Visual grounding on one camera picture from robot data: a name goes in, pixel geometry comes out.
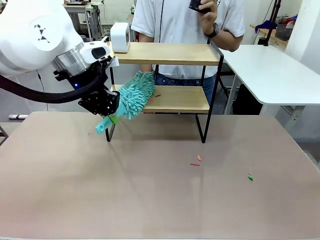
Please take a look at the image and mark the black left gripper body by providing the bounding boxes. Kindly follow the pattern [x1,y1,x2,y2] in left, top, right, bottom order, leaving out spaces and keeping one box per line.
[77,89,121,118]

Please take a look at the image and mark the teal chenille duster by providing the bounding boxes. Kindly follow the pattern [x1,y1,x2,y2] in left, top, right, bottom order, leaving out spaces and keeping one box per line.
[94,70,157,136]

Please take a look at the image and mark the black cylindrical container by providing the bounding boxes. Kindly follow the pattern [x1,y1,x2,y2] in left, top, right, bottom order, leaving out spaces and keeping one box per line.
[188,0,212,15]

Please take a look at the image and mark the person's right forearm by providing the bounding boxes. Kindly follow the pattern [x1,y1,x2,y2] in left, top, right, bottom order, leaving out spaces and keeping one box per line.
[138,32,154,74]

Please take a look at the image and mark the person's left forearm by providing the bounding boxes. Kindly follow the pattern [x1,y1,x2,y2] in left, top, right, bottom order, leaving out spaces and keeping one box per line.
[207,26,242,53]

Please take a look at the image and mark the wooden two-tier black-framed shelf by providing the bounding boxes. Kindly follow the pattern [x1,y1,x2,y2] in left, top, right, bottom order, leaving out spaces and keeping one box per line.
[105,39,225,144]

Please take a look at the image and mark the person's left hand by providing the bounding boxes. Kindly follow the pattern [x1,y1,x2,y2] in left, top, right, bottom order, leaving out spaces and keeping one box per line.
[198,0,220,36]

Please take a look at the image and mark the white boxy speaker device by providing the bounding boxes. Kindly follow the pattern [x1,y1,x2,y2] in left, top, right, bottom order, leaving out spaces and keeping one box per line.
[109,22,131,54]

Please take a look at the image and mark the white background workbench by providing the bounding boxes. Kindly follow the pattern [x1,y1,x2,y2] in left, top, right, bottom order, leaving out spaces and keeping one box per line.
[62,2,105,42]

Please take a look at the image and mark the person in white t-shirt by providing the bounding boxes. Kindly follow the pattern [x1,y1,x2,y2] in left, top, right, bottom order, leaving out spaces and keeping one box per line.
[130,0,246,91]

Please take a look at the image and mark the black wristwatch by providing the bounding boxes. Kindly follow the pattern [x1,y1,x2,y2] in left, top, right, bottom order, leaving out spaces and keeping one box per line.
[205,22,221,39]

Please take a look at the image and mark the black box under table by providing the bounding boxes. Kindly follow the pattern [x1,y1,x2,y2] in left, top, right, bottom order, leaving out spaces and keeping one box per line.
[233,83,264,116]

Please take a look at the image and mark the large white side table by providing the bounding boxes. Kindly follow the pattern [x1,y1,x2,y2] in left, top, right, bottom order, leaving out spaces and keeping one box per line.
[220,44,320,116]

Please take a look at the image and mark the wooden background table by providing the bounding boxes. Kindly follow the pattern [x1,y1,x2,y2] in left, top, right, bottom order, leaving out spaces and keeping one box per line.
[249,23,289,48]

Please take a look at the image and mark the blue cloth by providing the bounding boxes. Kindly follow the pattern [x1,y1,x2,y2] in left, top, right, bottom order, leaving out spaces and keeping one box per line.
[254,20,279,34]

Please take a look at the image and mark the black tripod pole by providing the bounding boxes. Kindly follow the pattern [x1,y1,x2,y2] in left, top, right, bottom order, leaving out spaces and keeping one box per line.
[263,0,283,48]

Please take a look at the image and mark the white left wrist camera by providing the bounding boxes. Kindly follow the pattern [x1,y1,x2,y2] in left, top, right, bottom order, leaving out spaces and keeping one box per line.
[107,55,121,68]

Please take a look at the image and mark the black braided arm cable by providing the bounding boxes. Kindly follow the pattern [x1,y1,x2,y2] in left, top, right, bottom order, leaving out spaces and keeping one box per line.
[0,66,107,105]

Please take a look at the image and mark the dark wire basket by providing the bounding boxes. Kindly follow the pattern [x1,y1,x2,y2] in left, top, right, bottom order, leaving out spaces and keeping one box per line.
[275,22,294,42]

